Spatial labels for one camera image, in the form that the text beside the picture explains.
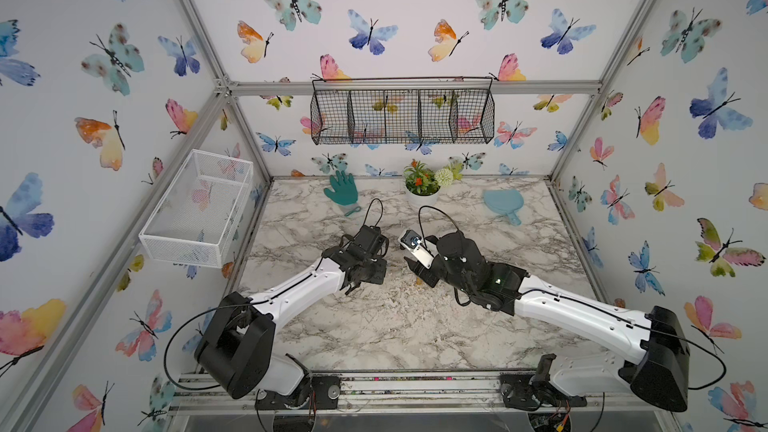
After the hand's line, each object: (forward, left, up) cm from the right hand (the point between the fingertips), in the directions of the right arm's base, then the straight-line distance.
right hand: (416, 245), depth 73 cm
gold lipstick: (-10, 0, +1) cm, 10 cm away
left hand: (+2, +10, -15) cm, 18 cm away
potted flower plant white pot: (+28, -2, -9) cm, 30 cm away
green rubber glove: (+38, +28, -25) cm, 53 cm away
